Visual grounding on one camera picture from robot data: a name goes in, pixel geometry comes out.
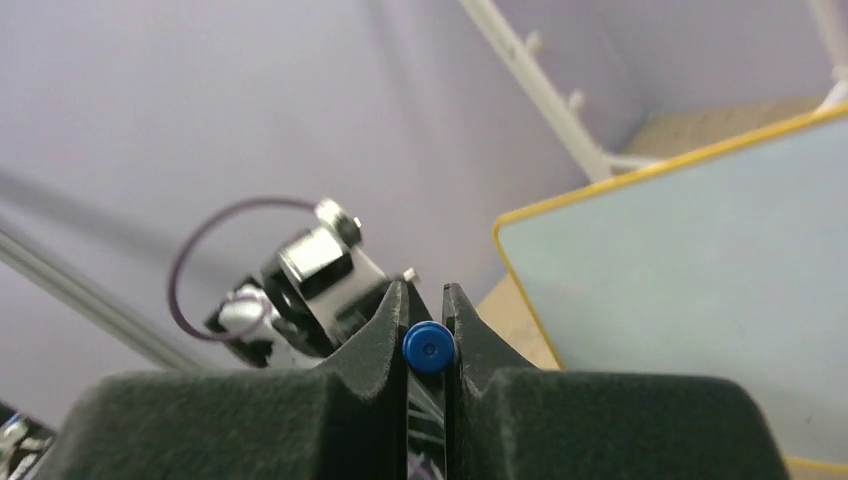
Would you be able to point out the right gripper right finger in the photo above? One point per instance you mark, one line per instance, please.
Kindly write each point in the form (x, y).
(508, 419)

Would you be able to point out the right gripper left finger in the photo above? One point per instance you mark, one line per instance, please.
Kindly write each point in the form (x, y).
(343, 419)

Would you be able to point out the aluminium table frame rail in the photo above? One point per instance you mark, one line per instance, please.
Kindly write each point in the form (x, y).
(28, 258)

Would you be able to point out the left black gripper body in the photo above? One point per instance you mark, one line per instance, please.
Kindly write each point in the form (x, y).
(273, 327)

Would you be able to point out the yellow framed whiteboard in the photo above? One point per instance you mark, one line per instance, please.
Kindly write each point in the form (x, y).
(730, 261)

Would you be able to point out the blue marker cap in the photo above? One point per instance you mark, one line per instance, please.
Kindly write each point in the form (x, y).
(428, 347)

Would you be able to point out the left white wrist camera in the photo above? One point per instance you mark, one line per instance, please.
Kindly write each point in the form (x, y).
(319, 275)

